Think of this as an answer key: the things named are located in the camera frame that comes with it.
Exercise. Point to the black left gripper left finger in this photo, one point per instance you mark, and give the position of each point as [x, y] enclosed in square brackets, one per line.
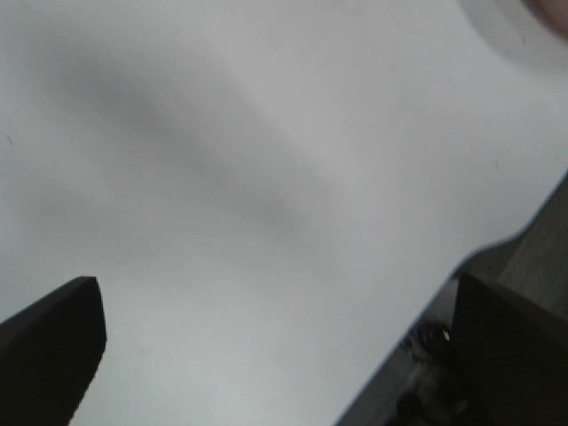
[50, 353]

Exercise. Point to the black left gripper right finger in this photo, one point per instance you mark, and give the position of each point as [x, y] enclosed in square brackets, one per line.
[513, 354]

